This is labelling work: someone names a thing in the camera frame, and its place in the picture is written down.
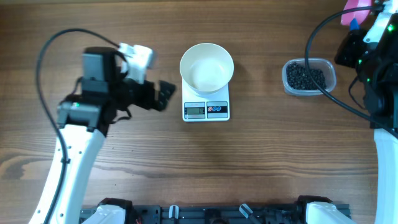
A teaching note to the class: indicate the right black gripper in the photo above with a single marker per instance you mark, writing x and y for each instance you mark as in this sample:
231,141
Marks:
347,50

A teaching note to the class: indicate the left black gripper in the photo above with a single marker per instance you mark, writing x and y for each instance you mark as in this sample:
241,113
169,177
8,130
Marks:
152,95

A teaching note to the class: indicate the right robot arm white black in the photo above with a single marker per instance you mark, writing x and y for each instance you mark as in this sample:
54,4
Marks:
378,73

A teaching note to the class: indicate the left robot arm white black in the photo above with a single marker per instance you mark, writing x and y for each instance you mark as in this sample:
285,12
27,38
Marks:
113,79

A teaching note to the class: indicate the white digital kitchen scale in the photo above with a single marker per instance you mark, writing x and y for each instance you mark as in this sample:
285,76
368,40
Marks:
205,107

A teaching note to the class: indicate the white round bowl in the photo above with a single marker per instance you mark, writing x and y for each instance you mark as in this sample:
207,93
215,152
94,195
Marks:
206,68

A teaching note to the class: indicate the black beans pile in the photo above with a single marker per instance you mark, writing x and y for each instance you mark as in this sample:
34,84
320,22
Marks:
298,79

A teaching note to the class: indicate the clear plastic food container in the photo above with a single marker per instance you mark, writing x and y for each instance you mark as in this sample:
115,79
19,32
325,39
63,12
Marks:
316,63

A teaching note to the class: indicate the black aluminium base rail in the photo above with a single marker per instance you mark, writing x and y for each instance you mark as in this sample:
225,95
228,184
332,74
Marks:
278,214

